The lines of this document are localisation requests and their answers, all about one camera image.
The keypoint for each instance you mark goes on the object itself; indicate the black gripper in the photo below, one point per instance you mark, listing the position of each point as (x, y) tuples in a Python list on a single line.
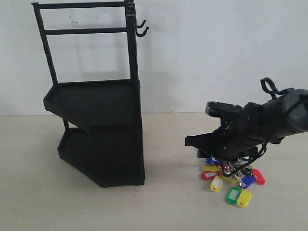
[(256, 124)]

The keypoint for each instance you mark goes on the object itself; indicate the bunch of colourful key tags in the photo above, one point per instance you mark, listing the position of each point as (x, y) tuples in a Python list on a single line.
[(218, 173)]

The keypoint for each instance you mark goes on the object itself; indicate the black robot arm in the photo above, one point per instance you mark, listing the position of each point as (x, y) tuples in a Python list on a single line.
[(295, 104)]

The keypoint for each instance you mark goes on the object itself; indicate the black two-tier metal rack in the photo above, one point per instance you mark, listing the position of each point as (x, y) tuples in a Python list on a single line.
[(103, 136)]

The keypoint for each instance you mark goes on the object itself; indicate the black metal hook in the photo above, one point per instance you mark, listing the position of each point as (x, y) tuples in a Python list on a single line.
[(141, 25), (140, 35)]

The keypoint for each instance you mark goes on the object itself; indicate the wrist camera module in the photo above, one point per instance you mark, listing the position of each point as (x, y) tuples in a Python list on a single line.
[(218, 109)]

